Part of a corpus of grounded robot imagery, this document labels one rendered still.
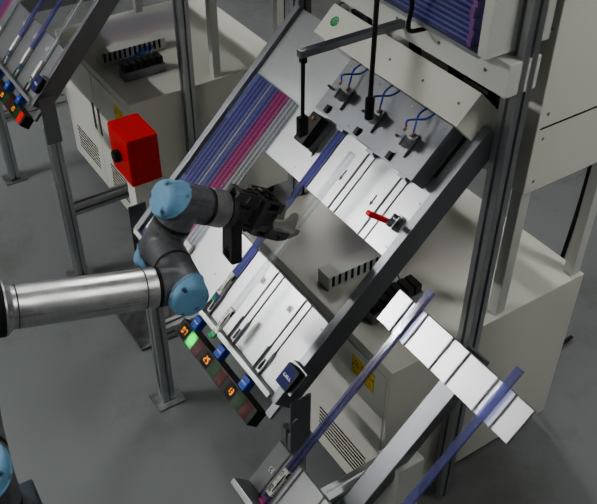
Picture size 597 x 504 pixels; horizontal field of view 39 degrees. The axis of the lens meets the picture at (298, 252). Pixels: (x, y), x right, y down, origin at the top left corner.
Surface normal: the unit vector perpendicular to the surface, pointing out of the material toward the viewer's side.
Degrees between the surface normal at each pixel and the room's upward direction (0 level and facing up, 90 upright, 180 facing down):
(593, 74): 90
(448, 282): 0
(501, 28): 90
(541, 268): 0
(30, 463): 0
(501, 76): 90
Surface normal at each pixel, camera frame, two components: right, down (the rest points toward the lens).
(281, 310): -0.58, -0.30
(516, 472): 0.00, -0.76
